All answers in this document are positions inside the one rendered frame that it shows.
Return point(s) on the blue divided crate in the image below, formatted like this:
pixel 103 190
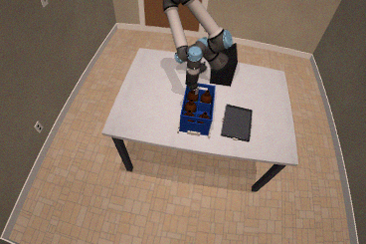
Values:
pixel 202 128

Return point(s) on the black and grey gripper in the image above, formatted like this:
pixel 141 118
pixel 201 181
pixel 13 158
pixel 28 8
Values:
pixel 192 77

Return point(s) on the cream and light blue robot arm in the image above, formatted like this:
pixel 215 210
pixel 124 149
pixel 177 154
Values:
pixel 219 39

